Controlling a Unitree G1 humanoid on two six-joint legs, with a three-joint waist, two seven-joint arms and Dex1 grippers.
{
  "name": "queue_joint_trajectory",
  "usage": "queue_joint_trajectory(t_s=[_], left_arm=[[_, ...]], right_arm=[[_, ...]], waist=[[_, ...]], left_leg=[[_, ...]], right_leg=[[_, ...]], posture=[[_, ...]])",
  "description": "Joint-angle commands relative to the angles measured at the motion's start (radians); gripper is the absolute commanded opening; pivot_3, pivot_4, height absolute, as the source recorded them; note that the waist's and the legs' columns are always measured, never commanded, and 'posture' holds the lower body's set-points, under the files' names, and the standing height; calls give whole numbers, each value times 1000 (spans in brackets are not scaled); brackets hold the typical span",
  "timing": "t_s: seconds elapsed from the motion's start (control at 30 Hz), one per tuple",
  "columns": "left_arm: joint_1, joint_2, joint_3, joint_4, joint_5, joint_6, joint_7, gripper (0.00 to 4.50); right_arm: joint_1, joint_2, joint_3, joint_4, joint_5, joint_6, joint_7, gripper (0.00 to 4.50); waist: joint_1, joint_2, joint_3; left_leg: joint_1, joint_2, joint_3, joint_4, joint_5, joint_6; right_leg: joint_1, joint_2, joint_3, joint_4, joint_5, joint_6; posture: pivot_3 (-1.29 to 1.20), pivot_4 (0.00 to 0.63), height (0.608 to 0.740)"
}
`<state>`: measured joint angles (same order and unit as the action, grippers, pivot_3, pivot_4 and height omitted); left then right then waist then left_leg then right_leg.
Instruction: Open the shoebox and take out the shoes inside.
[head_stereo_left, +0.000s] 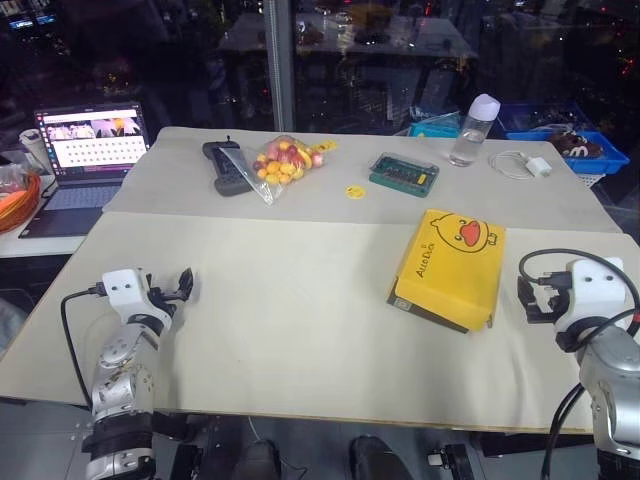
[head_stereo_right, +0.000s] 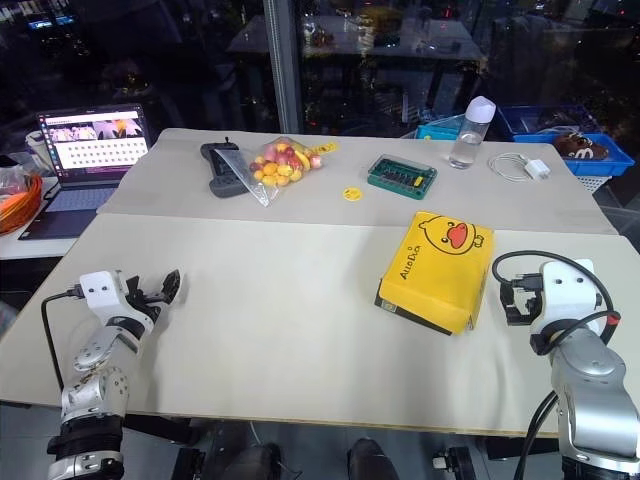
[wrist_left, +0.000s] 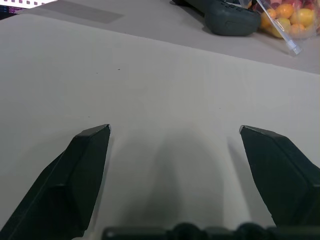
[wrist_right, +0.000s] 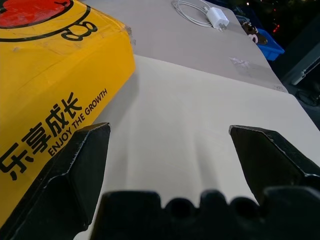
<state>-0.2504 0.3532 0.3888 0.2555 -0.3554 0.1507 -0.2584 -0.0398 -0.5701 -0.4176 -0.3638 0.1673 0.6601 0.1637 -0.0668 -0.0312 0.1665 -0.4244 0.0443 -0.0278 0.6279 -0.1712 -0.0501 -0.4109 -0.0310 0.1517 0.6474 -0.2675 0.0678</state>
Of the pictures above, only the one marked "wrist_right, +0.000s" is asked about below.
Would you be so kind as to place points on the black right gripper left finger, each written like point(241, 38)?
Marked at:
point(62, 182)

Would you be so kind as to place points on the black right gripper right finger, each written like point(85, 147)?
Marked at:
point(272, 160)

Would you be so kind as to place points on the yellow cardboard box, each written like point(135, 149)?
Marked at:
point(57, 82)

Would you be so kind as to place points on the clear tape patch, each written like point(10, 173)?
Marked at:
point(246, 66)

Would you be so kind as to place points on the blue plastic bin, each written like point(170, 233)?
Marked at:
point(271, 46)

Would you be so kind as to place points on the brown toy with white eyes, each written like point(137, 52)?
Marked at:
point(255, 33)

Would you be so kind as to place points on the white USB charger plug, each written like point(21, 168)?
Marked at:
point(218, 17)

